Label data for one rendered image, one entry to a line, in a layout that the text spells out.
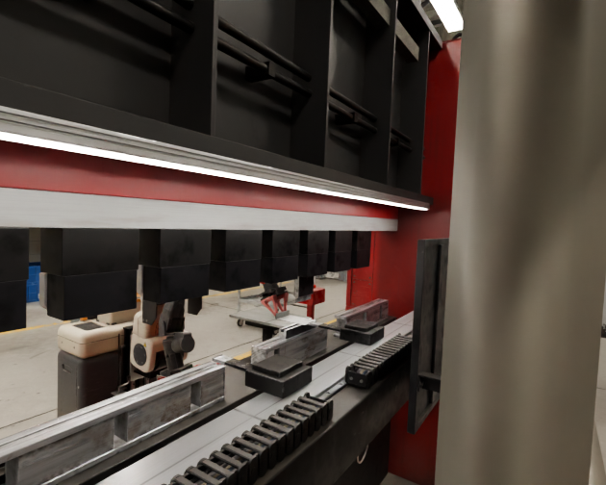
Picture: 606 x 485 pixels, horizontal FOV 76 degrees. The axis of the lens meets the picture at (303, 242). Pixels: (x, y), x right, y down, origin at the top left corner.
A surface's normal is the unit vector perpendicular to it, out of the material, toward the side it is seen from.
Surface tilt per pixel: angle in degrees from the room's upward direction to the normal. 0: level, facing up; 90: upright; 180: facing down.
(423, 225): 90
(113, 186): 90
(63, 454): 90
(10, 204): 90
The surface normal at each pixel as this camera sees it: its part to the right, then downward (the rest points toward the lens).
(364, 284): -0.55, 0.02
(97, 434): 0.84, 0.07
